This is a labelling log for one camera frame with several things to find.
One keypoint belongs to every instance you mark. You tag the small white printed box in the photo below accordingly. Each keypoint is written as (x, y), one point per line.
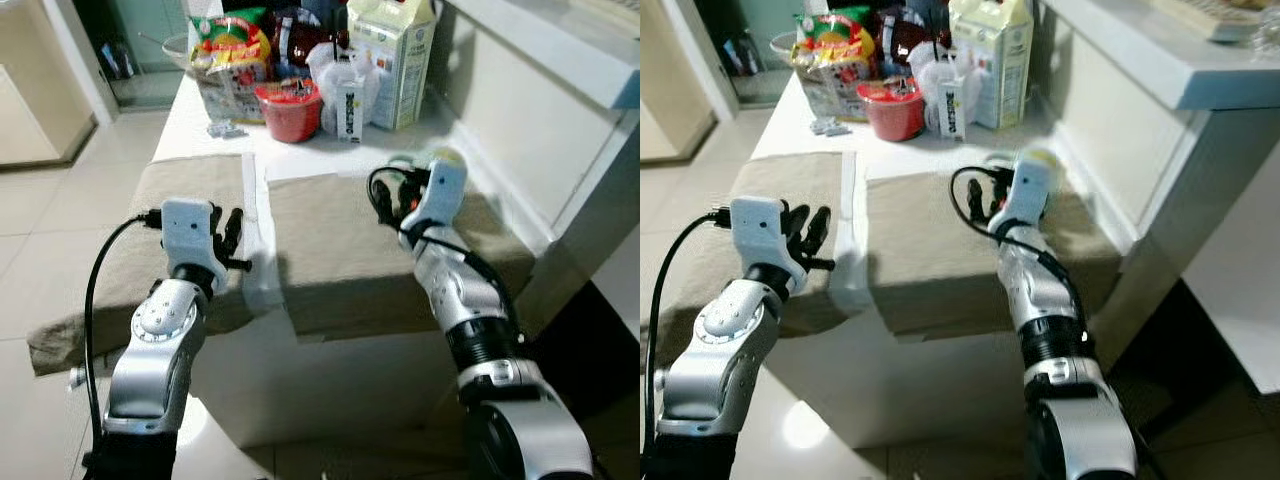
(951, 110)
(349, 112)

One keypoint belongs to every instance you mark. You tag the clear plastic bag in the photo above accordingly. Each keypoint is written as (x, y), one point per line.
(930, 62)
(330, 65)

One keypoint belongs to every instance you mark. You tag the beige wooden cabinet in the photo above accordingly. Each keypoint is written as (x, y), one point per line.
(40, 90)
(672, 90)

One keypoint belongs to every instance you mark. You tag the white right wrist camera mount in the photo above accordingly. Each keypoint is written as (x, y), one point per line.
(1030, 190)
(442, 190)

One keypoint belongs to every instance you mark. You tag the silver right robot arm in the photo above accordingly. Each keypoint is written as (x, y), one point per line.
(1045, 300)
(470, 300)

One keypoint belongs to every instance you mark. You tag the white counter cabinet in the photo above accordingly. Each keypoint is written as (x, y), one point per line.
(540, 120)
(1130, 130)

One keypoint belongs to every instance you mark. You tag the small clear wrapper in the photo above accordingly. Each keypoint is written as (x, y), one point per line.
(830, 127)
(225, 129)

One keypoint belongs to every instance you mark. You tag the metal bowl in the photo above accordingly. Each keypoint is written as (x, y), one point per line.
(170, 50)
(782, 45)

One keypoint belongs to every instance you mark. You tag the yellow green snack bag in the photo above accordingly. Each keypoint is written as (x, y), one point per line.
(230, 45)
(833, 42)

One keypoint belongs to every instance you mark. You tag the white printed food box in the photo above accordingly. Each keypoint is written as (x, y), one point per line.
(232, 100)
(835, 97)

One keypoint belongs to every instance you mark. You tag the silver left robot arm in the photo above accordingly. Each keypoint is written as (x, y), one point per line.
(715, 350)
(160, 350)

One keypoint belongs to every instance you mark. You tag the dark red snack bag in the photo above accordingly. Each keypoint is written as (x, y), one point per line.
(300, 35)
(905, 35)

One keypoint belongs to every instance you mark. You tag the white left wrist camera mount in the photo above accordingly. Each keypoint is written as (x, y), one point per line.
(185, 230)
(757, 230)

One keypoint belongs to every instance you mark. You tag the red instant noodle bowl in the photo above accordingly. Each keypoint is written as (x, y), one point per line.
(893, 112)
(290, 115)

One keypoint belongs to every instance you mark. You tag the white milk carton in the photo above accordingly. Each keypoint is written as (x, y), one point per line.
(992, 60)
(395, 60)

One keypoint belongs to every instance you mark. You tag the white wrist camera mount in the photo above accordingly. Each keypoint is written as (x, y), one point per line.
(442, 190)
(757, 230)
(185, 230)
(1030, 190)

